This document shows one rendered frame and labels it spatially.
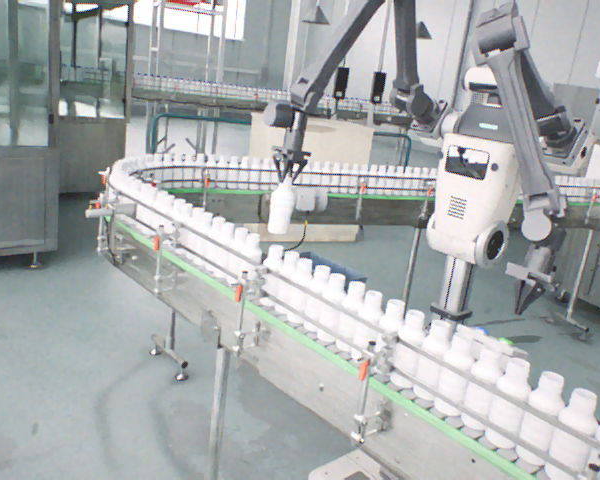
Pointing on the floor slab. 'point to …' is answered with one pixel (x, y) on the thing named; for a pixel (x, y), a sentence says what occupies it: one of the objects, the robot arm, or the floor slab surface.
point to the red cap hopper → (185, 54)
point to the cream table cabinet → (351, 148)
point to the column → (295, 43)
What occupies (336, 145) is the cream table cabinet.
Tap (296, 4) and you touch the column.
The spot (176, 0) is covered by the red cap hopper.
